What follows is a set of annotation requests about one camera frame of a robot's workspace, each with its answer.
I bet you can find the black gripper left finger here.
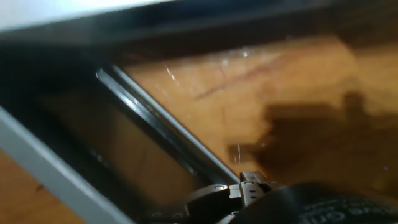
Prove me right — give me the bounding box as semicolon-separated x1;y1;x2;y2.
146;184;242;224

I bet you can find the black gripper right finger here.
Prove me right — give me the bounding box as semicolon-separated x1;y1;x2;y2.
238;170;285;208

